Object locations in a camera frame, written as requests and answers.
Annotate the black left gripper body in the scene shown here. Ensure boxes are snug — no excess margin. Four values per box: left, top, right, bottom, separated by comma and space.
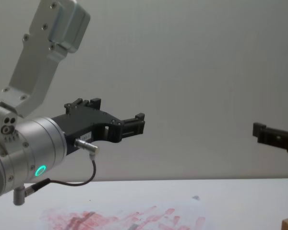
50, 109, 116, 157

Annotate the thin dark gripper cable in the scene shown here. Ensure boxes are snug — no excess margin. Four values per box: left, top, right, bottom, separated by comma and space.
13, 138, 101, 207

